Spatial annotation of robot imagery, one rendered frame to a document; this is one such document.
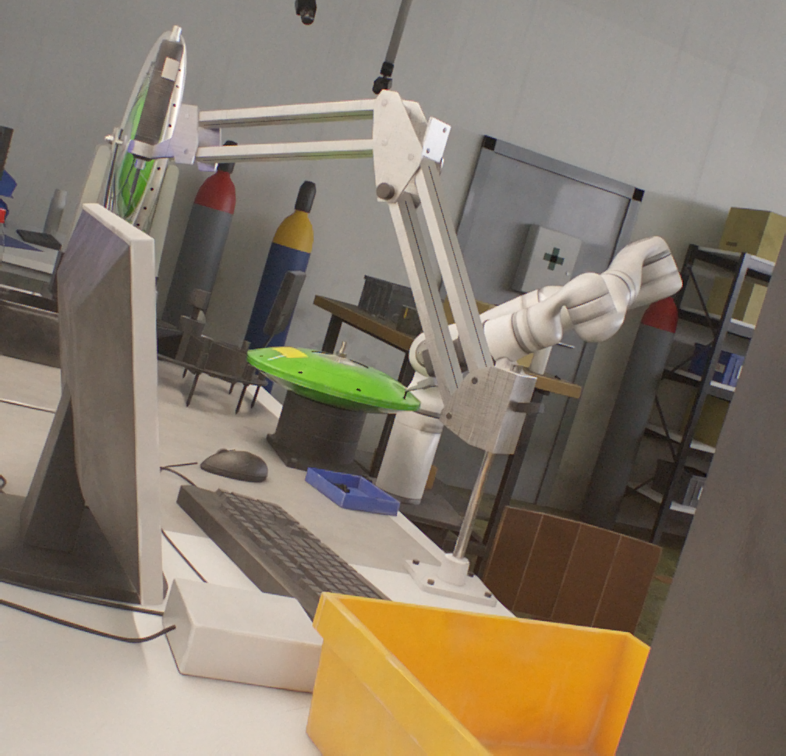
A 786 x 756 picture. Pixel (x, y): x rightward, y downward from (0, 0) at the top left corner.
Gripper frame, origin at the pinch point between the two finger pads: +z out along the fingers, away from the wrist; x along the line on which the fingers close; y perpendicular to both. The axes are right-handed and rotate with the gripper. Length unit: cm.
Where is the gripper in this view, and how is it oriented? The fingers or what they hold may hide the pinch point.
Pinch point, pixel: (405, 391)
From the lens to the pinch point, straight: 193.7
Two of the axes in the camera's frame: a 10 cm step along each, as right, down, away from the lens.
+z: -8.2, 3.1, 4.8
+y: -2.3, -9.5, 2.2
